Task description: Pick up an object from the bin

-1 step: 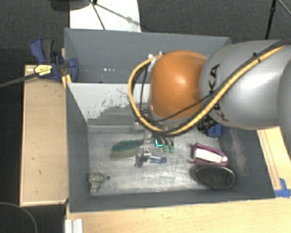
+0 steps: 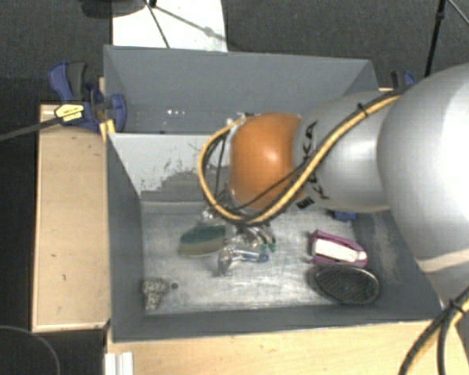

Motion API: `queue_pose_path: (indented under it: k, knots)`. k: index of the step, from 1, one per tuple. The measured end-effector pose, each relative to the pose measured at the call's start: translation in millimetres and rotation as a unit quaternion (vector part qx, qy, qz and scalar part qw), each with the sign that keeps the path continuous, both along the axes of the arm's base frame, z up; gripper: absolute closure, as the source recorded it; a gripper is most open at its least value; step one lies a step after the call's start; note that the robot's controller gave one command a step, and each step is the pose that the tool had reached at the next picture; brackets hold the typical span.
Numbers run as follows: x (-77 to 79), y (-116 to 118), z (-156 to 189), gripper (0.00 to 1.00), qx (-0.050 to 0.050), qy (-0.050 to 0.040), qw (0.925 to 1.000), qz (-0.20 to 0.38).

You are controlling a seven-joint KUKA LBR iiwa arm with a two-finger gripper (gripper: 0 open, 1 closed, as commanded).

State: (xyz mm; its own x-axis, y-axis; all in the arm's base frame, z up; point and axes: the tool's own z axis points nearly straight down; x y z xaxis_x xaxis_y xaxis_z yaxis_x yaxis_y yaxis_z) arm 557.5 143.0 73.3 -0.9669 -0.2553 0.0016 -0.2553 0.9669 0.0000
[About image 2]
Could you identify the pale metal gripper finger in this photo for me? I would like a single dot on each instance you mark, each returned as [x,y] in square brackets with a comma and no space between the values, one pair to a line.
[211,218]
[226,263]

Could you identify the green and yellow sponge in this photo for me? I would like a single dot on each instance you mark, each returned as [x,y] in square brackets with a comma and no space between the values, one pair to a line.
[201,241]

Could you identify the small blue thing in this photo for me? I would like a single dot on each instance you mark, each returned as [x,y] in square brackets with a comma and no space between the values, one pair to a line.
[344,216]

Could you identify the dark oval mesh strainer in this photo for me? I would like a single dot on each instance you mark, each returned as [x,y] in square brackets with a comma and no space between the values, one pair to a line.
[348,285]

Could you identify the grey metal bin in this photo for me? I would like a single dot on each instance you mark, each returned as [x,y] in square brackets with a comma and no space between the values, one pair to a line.
[234,92]

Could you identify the pale wood board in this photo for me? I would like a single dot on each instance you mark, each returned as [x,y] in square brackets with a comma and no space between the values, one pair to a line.
[72,217]

